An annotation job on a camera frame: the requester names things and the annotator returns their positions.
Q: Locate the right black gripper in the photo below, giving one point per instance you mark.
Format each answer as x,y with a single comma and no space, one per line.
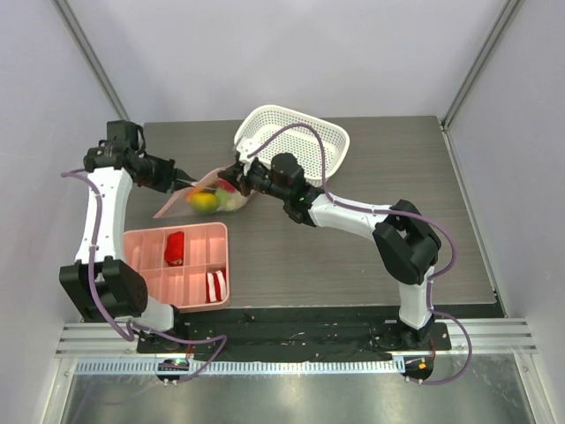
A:
240,175

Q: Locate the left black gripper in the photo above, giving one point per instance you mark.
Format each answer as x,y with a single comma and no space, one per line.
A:
168,183

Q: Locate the clear pink zip top bag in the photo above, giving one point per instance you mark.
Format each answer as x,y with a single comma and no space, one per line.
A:
178,205

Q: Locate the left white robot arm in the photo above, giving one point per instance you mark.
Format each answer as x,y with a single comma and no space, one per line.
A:
100,283

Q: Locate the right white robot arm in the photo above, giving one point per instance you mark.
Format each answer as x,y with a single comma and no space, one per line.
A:
407,246

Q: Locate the red plush fake food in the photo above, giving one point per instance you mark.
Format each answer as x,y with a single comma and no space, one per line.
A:
174,251

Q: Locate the red white striped fake food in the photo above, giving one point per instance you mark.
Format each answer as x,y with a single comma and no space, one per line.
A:
217,288

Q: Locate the pink divided organizer tray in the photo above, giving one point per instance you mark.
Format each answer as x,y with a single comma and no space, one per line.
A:
184,287

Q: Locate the white perforated plastic basket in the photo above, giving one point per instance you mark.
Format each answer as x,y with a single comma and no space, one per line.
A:
319,146

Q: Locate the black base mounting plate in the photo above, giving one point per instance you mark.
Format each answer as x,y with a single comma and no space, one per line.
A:
301,341

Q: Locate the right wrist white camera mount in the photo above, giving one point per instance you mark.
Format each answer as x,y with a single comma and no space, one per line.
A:
245,149

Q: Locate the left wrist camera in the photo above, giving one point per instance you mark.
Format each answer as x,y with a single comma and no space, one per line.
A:
128,131

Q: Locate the slotted grey cable duct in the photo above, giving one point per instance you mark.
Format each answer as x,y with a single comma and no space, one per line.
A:
174,366

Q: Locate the left aluminium corner post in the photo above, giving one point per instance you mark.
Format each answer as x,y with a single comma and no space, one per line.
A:
86,49

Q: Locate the aluminium corner post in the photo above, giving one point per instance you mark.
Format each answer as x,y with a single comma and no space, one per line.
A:
493,38
86,49

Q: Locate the aluminium front rail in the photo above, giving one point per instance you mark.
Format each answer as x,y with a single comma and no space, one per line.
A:
480,336

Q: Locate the right aluminium corner post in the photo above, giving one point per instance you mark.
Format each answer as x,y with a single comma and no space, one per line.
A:
493,38

